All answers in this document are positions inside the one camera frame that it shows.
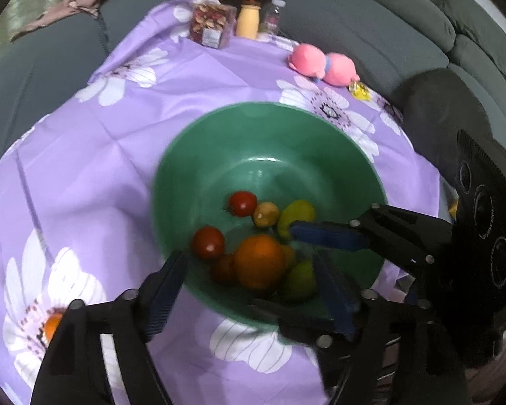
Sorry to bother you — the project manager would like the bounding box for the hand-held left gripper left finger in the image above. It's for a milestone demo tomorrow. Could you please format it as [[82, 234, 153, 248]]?
[[30, 250, 190, 405]]

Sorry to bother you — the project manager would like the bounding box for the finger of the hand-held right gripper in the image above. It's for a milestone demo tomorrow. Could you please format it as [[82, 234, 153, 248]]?
[[251, 297, 365, 405], [289, 204, 457, 271]]

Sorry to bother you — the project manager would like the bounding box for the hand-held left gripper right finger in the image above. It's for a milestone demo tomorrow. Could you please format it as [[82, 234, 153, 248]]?
[[312, 252, 475, 405]]

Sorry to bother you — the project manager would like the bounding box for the yellow fruit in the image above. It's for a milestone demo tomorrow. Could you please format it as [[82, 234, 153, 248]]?
[[277, 199, 317, 239]]

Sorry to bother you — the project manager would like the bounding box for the green fruit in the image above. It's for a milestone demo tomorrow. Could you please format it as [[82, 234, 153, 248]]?
[[278, 259, 318, 302]]

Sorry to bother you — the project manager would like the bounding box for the small brown fruit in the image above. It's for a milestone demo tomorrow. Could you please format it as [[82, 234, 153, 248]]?
[[253, 201, 280, 227]]

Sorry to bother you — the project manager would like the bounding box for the red tomato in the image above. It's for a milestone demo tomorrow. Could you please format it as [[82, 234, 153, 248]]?
[[228, 191, 259, 218], [192, 226, 226, 259]]

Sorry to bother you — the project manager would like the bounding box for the large orange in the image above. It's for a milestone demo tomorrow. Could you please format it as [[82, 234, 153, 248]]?
[[42, 312, 66, 344], [234, 235, 286, 290]]

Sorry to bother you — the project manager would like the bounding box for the green bowl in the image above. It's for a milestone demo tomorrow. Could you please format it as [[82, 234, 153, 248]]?
[[152, 102, 389, 333]]

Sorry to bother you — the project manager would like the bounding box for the person's right forearm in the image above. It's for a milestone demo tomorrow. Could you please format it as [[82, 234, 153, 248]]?
[[464, 329, 506, 401]]

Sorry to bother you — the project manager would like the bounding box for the dark grey cushion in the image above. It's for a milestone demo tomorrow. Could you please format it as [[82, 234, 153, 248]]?
[[394, 67, 494, 178]]

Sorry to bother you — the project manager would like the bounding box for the purple floral cloth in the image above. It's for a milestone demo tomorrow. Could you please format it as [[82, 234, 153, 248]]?
[[0, 0, 441, 405]]

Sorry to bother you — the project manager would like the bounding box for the small yellow wrapped candy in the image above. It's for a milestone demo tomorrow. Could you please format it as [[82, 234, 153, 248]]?
[[348, 81, 372, 101]]

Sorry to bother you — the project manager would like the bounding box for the pink plush toy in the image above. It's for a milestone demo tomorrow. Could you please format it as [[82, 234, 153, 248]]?
[[287, 43, 360, 87]]

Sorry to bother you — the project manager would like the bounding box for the grey sofa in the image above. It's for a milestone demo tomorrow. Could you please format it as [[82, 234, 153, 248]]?
[[0, 0, 506, 203]]

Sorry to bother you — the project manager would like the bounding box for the clear water bottle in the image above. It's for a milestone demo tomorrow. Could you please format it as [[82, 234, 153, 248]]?
[[259, 0, 286, 34]]

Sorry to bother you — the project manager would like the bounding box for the yellow bottle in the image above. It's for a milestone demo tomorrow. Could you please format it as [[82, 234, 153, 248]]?
[[235, 2, 262, 38]]

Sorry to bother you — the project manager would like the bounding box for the clear box of dried flowers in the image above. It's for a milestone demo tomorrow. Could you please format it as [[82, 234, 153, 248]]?
[[189, 2, 237, 49]]

